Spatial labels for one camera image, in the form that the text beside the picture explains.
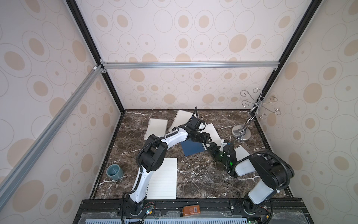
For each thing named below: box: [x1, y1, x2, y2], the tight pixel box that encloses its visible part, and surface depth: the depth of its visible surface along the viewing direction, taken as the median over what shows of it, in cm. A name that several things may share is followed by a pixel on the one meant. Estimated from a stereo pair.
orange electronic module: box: [182, 204, 201, 217], surface depth 71 cm
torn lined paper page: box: [146, 157, 178, 200], surface depth 87 cm
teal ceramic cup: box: [106, 163, 124, 181], surface depth 83 cm
